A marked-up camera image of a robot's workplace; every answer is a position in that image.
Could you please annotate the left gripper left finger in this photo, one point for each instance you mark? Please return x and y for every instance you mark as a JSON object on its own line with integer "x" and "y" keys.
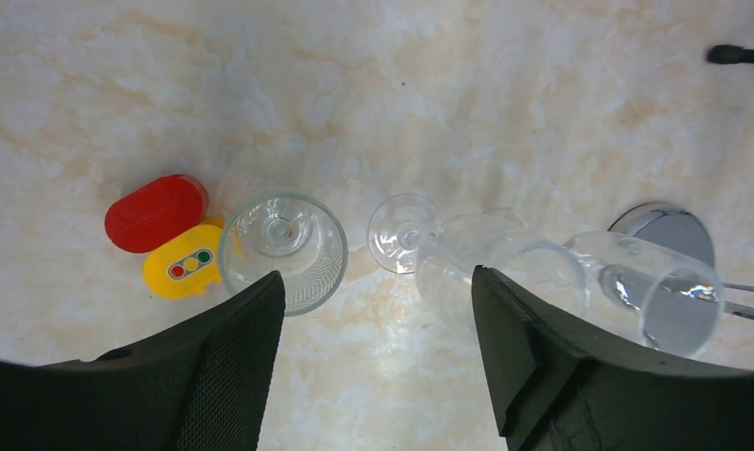
{"x": 199, "y": 385}

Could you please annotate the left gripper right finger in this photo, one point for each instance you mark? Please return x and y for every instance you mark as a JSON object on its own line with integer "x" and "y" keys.
{"x": 558, "y": 382}

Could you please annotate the clear wine glass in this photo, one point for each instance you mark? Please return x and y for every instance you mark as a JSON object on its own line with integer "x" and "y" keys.
{"x": 406, "y": 235}
{"x": 647, "y": 293}

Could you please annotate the chrome wine glass rack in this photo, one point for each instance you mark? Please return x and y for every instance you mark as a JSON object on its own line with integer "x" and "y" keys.
{"x": 677, "y": 229}

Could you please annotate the red yellow toy block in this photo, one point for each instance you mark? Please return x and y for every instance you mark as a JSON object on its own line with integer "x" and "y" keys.
{"x": 165, "y": 220}

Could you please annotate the black music stand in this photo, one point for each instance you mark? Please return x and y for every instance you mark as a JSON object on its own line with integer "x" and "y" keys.
{"x": 727, "y": 54}

